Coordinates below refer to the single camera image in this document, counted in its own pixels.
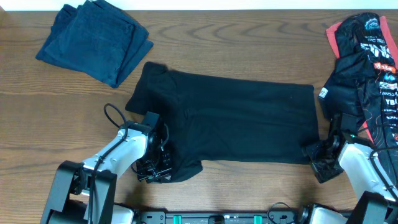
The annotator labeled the folded navy blue cloth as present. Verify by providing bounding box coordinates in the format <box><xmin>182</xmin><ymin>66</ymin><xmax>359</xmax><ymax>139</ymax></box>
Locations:
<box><xmin>35</xmin><ymin>1</ymin><xmax>154</xmax><ymax>88</ymax></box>

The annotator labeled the black t-shirt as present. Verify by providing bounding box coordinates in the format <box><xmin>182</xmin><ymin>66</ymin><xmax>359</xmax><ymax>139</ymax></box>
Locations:
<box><xmin>125</xmin><ymin>62</ymin><xmax>319</xmax><ymax>182</ymax></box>

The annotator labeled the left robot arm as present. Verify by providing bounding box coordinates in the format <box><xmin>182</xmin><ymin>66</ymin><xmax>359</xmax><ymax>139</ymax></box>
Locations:
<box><xmin>41</xmin><ymin>123</ymin><xmax>172</xmax><ymax>223</ymax></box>

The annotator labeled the red cloth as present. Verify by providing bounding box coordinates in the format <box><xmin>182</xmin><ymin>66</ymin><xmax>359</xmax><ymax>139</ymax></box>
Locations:
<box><xmin>325</xmin><ymin>15</ymin><xmax>398</xmax><ymax>147</ymax></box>

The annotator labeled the black mounting rail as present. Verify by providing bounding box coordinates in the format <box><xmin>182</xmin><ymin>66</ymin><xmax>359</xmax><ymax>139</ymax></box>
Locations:
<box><xmin>136</xmin><ymin>210</ymin><xmax>309</xmax><ymax>224</ymax></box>

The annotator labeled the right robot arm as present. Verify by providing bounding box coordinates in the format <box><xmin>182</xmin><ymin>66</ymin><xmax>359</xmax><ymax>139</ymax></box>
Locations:
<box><xmin>296</xmin><ymin>114</ymin><xmax>397</xmax><ymax>224</ymax></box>

